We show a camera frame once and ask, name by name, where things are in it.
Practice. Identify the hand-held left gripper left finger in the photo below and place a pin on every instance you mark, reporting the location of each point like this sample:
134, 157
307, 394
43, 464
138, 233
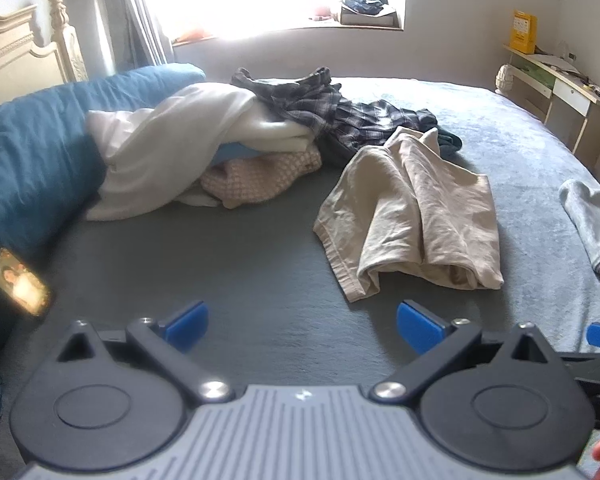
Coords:
187, 322

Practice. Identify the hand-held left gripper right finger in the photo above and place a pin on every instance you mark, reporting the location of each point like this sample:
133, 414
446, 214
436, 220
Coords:
417, 327

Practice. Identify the beige pants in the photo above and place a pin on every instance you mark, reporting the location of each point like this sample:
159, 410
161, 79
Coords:
420, 200

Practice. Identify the grey bed blanket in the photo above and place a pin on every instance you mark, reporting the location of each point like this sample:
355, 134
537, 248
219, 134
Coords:
260, 270

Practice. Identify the light grey cloth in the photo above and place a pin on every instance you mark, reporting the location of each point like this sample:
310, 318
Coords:
590, 225

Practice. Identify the pink knit sweater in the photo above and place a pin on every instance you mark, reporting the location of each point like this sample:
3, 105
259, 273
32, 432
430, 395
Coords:
260, 175

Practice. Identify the light blue garment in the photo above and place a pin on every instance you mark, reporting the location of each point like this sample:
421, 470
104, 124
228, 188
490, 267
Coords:
232, 152

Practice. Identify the dark teal garment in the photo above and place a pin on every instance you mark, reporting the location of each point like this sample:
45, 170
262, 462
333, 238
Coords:
449, 142

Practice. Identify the white garment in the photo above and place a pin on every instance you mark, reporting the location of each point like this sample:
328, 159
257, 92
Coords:
170, 130

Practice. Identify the blue duvet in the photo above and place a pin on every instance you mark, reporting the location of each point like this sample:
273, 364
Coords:
30, 150

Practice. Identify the dark plaid shirt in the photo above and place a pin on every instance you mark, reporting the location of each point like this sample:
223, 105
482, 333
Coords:
325, 105

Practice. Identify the white pineapple ornament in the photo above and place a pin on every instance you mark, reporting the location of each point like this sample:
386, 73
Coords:
505, 79

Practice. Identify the orange item on windowsill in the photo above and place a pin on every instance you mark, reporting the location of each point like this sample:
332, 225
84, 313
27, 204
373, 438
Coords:
195, 35

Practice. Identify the shoe box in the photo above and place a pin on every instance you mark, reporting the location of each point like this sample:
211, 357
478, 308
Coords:
370, 17

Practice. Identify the yellow box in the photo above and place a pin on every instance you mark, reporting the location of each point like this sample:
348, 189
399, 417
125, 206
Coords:
524, 30

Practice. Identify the grey curtain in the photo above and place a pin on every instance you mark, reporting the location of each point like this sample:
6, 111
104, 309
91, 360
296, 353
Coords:
130, 10

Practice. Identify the cream carved headboard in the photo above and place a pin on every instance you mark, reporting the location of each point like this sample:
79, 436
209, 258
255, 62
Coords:
10, 55

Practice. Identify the dark shoes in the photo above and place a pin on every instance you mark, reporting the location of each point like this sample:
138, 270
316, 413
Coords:
365, 2

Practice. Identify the red item on windowsill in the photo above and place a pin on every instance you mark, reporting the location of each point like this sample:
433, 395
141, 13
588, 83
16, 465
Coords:
321, 12

